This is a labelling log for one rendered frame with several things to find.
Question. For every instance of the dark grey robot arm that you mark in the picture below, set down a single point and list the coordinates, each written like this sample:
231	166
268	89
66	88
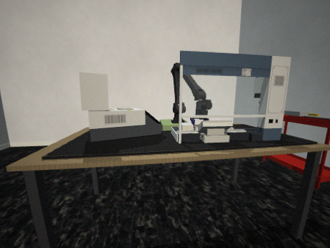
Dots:
175	72

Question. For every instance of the white rectangular block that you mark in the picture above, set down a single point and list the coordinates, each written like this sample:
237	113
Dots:
187	126

